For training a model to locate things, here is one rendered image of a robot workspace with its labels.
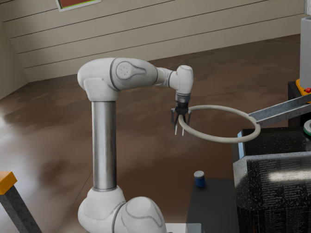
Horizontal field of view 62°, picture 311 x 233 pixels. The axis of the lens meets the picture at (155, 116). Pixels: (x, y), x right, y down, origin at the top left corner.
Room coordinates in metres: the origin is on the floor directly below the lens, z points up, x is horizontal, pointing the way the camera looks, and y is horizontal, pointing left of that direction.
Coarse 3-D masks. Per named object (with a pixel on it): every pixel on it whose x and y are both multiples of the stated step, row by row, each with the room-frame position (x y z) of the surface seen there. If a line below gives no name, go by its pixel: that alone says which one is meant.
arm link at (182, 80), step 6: (180, 66) 1.45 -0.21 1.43; (186, 66) 1.44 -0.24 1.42; (174, 72) 1.47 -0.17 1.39; (180, 72) 1.42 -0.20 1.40; (186, 72) 1.40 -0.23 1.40; (192, 72) 1.43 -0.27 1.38; (174, 78) 1.43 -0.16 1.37; (180, 78) 1.41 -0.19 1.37; (186, 78) 1.40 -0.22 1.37; (192, 78) 1.42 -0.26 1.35; (168, 84) 1.45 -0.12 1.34; (174, 84) 1.43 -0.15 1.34; (180, 84) 1.41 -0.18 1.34; (186, 84) 1.40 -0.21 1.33; (192, 84) 1.42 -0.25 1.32; (180, 90) 1.41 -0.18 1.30; (186, 90) 1.40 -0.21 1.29
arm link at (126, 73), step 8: (112, 64) 1.01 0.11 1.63; (120, 64) 0.95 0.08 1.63; (128, 64) 0.94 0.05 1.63; (136, 64) 0.95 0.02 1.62; (144, 64) 0.98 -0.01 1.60; (112, 72) 0.99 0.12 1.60; (120, 72) 0.94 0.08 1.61; (128, 72) 0.92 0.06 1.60; (136, 72) 0.93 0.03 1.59; (144, 72) 0.96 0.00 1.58; (152, 72) 1.00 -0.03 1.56; (112, 80) 0.99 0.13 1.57; (120, 80) 0.94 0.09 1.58; (128, 80) 0.92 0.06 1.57; (136, 80) 0.94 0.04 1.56; (144, 80) 0.96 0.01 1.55; (152, 80) 1.01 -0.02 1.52; (120, 88) 1.00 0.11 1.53; (128, 88) 0.99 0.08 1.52
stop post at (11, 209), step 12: (0, 180) 1.28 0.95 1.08; (12, 180) 1.33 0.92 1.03; (0, 192) 1.25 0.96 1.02; (12, 192) 1.31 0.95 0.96; (12, 204) 1.28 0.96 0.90; (24, 204) 1.34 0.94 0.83; (12, 216) 1.29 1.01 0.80; (24, 216) 1.30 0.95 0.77; (24, 228) 1.27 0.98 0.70; (36, 228) 1.32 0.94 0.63
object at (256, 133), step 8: (232, 112) 1.54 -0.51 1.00; (240, 112) 1.50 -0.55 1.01; (256, 120) 1.37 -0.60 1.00; (184, 128) 1.30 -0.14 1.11; (256, 128) 1.27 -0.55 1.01; (200, 136) 1.20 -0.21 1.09; (208, 136) 1.18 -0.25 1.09; (216, 136) 1.17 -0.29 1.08; (248, 136) 1.17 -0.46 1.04; (256, 136) 1.20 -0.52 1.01
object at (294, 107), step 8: (304, 96) 1.42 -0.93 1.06; (280, 104) 1.42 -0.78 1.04; (288, 104) 1.42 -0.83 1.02; (296, 104) 1.42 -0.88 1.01; (304, 104) 1.40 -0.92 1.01; (256, 112) 1.43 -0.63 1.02; (264, 112) 1.43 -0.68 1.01; (272, 112) 1.42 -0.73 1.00; (280, 112) 1.40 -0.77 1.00; (288, 112) 1.31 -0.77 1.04; (296, 112) 1.31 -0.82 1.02; (304, 112) 1.31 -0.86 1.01; (264, 120) 1.32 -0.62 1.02; (272, 120) 1.32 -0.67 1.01; (280, 120) 1.32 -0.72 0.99
